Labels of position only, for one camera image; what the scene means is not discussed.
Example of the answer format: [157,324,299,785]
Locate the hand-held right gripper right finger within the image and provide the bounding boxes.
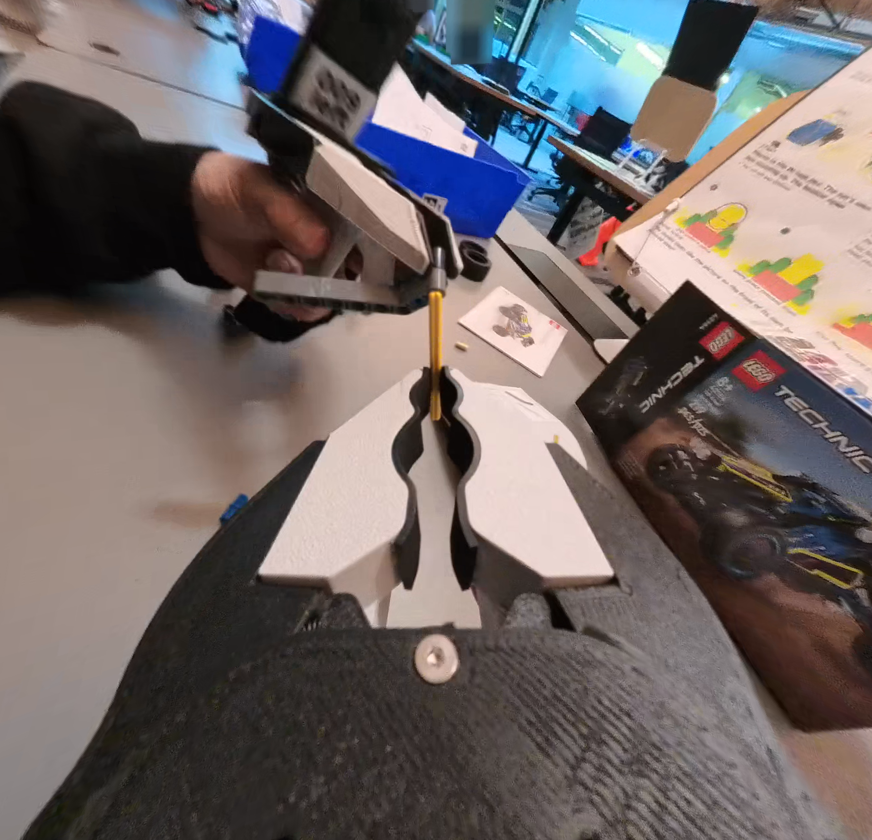
[440,367,615,626]

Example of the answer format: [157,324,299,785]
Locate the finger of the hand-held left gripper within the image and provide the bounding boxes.
[368,152,466,277]
[305,144,437,276]

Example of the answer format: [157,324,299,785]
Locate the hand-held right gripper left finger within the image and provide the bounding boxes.
[259,367,434,628]

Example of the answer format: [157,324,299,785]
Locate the grey lego beam assembly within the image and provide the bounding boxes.
[252,246,451,318]

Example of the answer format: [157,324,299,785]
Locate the yellow lego axle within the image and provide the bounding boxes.
[428,291,445,423]

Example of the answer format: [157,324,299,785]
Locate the person's left forearm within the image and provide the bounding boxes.
[0,80,234,297]

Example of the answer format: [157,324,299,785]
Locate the black lego tyre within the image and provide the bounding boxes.
[458,239,493,283]

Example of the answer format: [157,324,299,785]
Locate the small white lego leaflet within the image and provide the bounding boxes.
[458,286,568,378]

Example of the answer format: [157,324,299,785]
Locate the lego set box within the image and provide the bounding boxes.
[575,280,872,733]

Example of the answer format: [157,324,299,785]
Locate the person's left hand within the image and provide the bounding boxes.
[189,149,343,325]

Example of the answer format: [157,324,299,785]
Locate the blue plastic bin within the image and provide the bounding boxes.
[244,15,532,240]

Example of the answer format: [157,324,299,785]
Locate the clear plastic bag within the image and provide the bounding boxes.
[230,0,316,45]

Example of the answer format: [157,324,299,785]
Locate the white papers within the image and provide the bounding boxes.
[371,64,479,158]

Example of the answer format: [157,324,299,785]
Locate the dark flat panel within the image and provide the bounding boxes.
[503,235,640,363]

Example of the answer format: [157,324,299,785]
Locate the long background table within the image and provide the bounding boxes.
[407,36,581,168]

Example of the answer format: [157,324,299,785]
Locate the orange cone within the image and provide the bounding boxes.
[578,216,623,267]

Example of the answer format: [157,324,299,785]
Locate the background desk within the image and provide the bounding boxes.
[544,135,656,245]

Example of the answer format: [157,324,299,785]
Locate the black office chair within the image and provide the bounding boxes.
[553,106,633,197]

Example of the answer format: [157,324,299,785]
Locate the cardboard hanging panel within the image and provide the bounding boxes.
[629,75,720,164]

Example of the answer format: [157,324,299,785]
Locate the black hanging panel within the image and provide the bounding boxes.
[662,0,760,93]

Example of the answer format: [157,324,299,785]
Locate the illustrated cardboard instruction board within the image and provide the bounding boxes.
[605,49,872,415]

